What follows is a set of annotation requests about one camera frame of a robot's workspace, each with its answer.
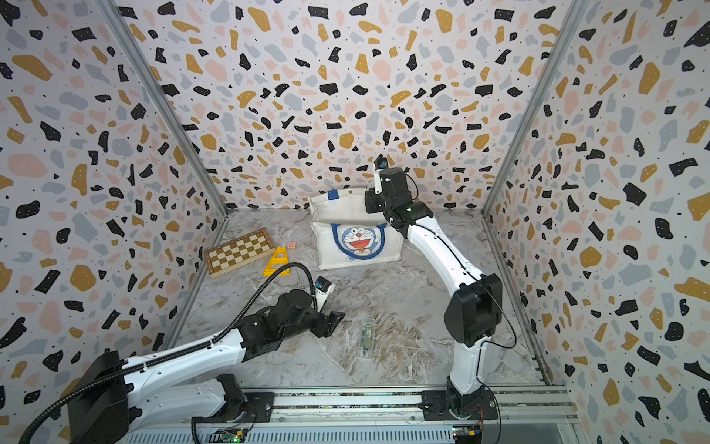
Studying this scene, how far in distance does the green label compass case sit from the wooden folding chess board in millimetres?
463

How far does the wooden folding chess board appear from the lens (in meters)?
Result: 1.02

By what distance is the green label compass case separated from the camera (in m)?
0.85
